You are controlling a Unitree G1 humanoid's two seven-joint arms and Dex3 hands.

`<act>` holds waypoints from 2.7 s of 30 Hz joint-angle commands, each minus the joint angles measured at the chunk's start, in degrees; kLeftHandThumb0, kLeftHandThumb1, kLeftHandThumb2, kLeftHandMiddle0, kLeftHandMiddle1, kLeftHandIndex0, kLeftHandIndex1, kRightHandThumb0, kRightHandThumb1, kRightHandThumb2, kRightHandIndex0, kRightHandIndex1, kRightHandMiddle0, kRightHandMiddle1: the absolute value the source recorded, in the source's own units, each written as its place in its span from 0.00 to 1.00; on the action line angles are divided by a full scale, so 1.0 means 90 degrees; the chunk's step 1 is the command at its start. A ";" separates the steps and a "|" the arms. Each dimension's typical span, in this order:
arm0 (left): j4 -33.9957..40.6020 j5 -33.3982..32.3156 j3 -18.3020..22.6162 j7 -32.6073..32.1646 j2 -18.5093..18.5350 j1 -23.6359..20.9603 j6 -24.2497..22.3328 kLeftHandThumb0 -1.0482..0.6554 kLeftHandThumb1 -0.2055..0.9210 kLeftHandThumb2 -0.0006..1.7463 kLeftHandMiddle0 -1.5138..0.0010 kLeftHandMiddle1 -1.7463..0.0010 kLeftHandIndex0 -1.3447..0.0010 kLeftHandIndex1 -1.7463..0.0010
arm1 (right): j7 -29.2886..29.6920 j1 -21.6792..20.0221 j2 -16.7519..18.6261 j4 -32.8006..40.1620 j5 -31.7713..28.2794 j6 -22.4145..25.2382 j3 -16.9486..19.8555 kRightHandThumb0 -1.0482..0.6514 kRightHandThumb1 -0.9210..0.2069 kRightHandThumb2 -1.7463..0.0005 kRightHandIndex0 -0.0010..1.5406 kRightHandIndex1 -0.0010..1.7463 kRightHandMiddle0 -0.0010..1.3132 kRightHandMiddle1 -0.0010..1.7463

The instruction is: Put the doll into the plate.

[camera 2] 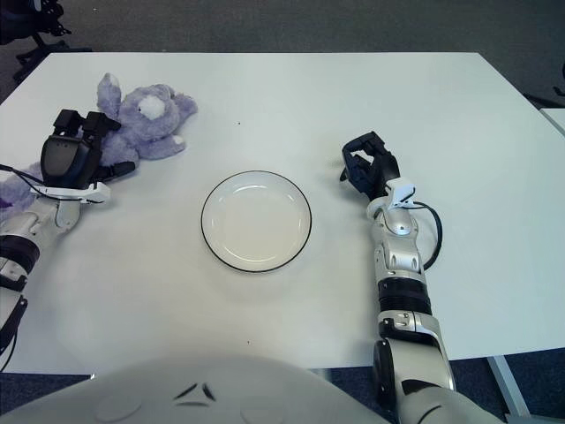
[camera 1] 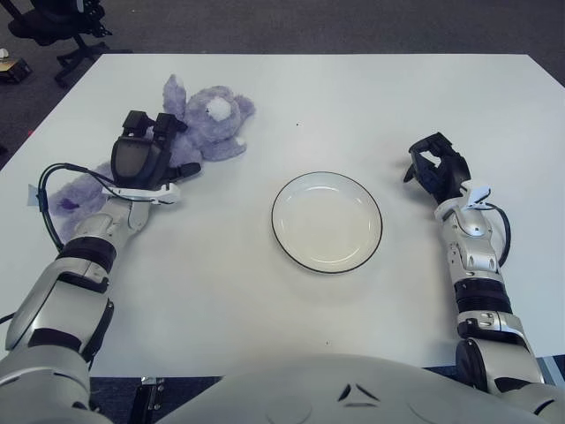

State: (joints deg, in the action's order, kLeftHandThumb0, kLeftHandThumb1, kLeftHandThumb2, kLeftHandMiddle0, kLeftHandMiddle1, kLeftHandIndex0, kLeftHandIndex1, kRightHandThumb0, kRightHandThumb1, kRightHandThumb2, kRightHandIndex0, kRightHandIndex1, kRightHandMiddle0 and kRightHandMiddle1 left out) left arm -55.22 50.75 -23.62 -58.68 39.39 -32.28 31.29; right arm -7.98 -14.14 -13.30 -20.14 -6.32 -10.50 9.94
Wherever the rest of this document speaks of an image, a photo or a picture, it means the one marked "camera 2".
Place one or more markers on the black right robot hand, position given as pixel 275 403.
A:
pixel 377 168

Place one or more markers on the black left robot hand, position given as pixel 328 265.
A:
pixel 66 159

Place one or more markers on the purple plush bunny doll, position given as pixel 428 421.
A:
pixel 150 128

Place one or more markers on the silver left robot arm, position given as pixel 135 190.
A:
pixel 44 216

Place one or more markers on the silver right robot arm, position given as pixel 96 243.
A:
pixel 397 252

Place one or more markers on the white plate with black rim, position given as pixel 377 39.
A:
pixel 257 223

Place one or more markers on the black office chair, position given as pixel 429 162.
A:
pixel 9 26

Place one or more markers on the white side table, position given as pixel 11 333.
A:
pixel 556 119

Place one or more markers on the grey robot torso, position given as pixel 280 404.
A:
pixel 220 393

